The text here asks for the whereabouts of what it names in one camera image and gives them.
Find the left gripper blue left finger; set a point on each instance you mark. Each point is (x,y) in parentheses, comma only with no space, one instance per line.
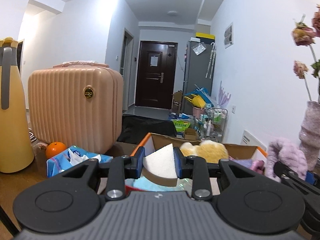
(137,163)

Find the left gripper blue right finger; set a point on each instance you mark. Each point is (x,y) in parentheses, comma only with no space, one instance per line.
(179,160)

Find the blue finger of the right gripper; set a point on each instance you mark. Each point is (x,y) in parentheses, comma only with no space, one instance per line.
(311,177)

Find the yellow white plush toy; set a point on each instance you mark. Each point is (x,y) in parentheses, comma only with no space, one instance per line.
(211,151)

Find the lavender fluffy knit item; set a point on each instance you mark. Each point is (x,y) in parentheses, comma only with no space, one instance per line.
(287,153)

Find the purple burlap pouch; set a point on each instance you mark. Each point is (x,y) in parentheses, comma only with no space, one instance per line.
(254,165)

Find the red cardboard box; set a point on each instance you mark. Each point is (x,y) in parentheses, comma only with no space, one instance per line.
(252,157)

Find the black bag on floor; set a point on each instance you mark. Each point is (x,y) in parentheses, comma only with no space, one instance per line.
(135,128)

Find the pink textured vase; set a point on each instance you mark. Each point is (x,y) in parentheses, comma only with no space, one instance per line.
(309,134)

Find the metal storage trolley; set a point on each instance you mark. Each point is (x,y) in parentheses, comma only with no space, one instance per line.
(212,124)

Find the blue tissue pack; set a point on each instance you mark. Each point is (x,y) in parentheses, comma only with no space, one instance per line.
(70,157)

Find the pink ribbed suitcase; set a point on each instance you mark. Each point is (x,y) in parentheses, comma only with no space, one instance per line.
(77,103)

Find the orange fruit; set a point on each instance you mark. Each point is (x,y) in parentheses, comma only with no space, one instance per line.
(54,149)

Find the dark brown entrance door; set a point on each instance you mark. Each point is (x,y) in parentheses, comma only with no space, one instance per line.
(156,74)

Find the grey refrigerator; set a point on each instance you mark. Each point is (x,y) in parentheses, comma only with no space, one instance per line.
(196,66)

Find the yellow thermos jug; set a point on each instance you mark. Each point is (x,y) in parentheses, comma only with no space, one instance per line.
(16,150)

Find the yellow black box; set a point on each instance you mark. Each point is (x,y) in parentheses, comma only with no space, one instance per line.
(203,35)

